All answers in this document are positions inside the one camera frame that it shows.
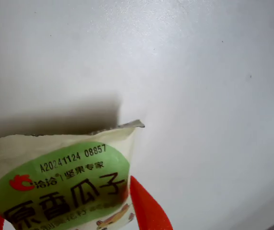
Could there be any green white snack packet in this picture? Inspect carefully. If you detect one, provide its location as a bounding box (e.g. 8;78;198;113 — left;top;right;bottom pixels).
0;119;145;230

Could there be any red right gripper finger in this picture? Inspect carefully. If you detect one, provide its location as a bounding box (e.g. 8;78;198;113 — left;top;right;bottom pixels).
129;175;174;230

